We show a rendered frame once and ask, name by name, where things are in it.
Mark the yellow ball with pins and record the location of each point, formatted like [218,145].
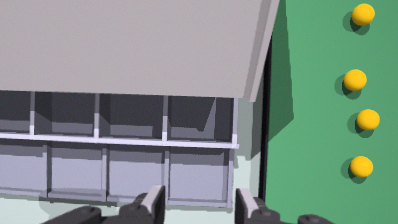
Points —
[361,166]
[368,119]
[354,80]
[363,14]

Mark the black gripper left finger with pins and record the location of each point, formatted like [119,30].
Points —
[133,213]

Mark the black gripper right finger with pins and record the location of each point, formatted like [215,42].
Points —
[246,209]

